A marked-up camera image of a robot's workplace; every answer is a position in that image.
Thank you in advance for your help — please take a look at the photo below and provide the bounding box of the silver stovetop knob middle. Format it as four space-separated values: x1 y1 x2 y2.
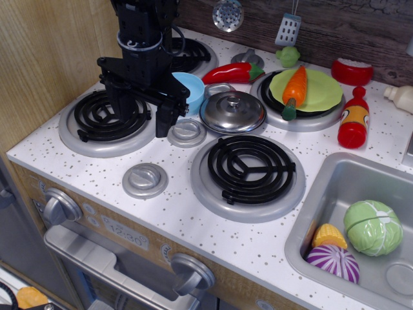
167 119 207 148

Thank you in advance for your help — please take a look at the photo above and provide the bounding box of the red toy chili pepper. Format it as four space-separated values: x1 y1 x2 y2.
201 62 265 85

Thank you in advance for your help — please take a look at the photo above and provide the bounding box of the grey toy spatula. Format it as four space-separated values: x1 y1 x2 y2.
275 1 302 47

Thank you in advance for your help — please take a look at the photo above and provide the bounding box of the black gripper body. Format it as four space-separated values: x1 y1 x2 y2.
97 34 190 116

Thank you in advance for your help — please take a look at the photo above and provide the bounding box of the silver stovetop knob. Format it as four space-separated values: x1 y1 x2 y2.
230 48 265 68
122 163 168 200
167 119 207 148

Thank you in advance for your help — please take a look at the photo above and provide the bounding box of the purple toy onion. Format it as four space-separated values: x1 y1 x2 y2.
307 245 360 284

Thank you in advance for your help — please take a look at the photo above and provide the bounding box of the orange toy carrot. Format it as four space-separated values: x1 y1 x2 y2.
281 66 307 121

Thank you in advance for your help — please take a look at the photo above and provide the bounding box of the silver sink basin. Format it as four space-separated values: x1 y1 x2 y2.
285 153 412 309

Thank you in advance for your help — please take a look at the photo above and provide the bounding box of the silver pot lid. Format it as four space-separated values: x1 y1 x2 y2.
199 90 267 135

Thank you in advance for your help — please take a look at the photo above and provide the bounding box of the green toy broccoli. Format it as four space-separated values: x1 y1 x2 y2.
276 46 301 68

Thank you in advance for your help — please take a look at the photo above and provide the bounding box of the red ketchup bottle toy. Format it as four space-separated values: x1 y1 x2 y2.
337 87 370 149

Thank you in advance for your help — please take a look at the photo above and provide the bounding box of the silver slotted ladle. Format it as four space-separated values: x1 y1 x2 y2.
212 0 244 33

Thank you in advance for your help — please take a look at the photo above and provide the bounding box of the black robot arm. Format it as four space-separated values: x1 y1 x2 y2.
97 1 190 138

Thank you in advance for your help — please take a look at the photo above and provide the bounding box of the back left stove burner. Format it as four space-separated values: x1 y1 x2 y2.
171 37 219 78

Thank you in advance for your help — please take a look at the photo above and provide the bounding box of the orange object on floor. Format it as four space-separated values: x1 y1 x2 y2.
16 287 48 309

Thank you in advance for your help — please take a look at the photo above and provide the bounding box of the right oven dial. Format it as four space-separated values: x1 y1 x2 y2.
170 253 216 296

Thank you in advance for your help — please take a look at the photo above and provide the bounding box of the green plastic plate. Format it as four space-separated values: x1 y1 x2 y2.
269 69 343 112

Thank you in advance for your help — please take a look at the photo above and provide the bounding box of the silver stovetop knob back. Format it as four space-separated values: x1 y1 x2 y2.
230 48 265 68

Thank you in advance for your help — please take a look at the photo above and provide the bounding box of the light blue plastic cup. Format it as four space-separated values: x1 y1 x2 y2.
172 72 205 117

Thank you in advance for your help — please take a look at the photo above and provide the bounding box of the back right stove burner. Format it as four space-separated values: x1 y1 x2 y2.
250 70 345 132

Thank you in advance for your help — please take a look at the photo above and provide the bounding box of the silver stovetop knob front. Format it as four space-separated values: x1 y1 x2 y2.
122 163 168 200

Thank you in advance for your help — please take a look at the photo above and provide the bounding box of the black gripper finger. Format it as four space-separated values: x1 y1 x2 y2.
156 103 179 138
106 81 139 121

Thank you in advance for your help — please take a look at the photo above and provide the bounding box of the yellow toy corn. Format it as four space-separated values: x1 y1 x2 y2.
312 223 348 249

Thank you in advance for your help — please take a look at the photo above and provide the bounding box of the red toy cheese wheel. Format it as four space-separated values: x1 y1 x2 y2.
331 58 374 87

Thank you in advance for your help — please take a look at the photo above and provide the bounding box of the green toy cabbage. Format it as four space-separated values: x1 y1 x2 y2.
343 200 404 256

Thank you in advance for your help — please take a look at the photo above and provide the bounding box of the oven clock display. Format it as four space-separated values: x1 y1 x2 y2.
101 215 150 251

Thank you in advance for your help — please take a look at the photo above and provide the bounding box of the oven dial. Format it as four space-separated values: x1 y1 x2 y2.
43 187 83 225
170 253 216 296

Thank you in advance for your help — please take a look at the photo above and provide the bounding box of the front right stove burner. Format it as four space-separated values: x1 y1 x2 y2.
190 135 306 223

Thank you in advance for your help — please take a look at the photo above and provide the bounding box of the left oven dial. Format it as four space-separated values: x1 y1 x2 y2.
43 187 83 225

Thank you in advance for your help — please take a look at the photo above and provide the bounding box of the silver oven door handle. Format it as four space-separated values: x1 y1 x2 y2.
45 226 200 309

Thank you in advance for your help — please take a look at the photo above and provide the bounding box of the stove burner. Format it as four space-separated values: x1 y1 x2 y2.
59 90 155 158
171 37 219 78
190 135 306 223
250 70 345 132

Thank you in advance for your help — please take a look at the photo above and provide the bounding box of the cream toy bottle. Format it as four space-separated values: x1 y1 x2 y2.
383 85 413 113

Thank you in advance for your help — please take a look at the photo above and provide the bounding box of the front left stove burner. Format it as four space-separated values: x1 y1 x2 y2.
59 90 155 158

